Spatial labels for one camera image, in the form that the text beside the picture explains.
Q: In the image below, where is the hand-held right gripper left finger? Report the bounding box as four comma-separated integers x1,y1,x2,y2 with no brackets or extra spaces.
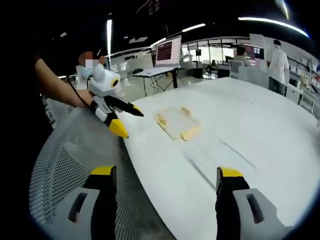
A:
48,164,118,240

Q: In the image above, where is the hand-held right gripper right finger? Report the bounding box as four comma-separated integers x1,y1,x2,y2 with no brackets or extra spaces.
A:
215,166,293,240

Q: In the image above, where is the ceiling light strip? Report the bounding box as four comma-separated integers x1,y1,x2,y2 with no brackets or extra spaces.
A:
106,19,113,58
181,23,207,33
149,37,168,48
237,16,310,39

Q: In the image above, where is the white folding table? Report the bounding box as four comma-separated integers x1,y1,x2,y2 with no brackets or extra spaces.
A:
131,65,183,98

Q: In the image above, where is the white mesh chair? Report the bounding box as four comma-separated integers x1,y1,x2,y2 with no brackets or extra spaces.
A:
28,98,177,240

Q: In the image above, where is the open laptop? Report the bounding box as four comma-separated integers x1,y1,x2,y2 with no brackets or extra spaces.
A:
152,35,183,69

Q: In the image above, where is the white office chair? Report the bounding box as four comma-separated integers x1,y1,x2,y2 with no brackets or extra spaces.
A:
227,59,245,80

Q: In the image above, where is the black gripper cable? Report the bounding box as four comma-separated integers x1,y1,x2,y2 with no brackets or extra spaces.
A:
65,74,94,109

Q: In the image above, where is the wall screen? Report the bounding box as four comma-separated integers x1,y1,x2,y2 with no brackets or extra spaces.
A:
243,44,265,60

